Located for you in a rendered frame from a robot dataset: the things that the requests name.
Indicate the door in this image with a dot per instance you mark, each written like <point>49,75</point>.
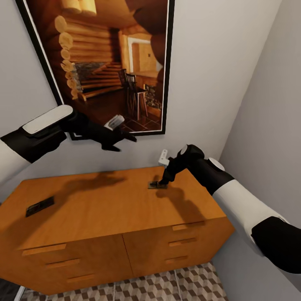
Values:
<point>8,290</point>

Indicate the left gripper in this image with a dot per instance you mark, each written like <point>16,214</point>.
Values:
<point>108,137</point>

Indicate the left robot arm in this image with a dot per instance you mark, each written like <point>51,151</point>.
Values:
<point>24,146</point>

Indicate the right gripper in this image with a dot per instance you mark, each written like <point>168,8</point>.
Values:
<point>170,172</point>

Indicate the mousetrap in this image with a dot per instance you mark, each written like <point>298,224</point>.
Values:
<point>39,206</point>
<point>156,185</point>

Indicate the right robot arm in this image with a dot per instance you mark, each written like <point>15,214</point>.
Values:
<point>265,231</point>

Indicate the cabinet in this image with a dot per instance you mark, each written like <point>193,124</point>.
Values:
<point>107,227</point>

